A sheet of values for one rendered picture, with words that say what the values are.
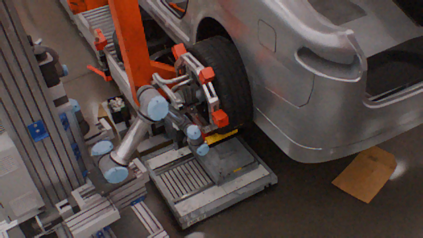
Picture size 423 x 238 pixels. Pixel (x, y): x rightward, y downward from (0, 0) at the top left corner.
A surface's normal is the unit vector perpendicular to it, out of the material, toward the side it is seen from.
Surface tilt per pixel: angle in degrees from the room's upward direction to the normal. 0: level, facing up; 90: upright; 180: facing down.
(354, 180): 1
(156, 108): 85
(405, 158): 0
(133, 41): 90
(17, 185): 90
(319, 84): 91
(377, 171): 2
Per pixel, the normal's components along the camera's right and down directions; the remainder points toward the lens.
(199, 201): -0.08, -0.76
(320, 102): -0.40, 0.61
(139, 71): 0.48, 0.54
